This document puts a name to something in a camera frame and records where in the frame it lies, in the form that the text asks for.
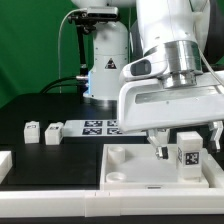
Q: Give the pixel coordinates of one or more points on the white left fence piece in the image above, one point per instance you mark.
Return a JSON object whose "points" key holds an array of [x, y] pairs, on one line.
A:
{"points": [[5, 164]]}

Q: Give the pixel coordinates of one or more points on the white right fence rail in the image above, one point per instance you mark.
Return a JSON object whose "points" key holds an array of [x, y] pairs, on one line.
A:
{"points": [[212, 171]]}

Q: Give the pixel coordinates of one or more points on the white fence rail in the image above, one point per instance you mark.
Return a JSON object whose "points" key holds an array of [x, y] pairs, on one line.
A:
{"points": [[212, 171], [92, 203]]}

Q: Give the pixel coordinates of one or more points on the white front fence rail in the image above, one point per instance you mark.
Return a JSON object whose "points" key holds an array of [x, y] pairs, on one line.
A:
{"points": [[92, 203]]}

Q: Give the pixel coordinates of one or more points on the black camera on stand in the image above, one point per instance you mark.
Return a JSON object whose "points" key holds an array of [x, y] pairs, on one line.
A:
{"points": [[85, 21]]}

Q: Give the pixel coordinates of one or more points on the white sheet with markers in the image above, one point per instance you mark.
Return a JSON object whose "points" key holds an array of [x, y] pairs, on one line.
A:
{"points": [[84, 128]]}

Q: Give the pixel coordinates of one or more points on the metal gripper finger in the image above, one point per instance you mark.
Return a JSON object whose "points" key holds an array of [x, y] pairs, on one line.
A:
{"points": [[161, 150], [216, 129]]}

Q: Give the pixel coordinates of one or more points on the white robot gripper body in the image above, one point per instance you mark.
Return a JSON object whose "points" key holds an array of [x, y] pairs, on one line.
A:
{"points": [[146, 105]]}

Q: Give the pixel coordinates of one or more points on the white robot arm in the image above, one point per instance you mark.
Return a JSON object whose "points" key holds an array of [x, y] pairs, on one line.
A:
{"points": [[148, 59]]}

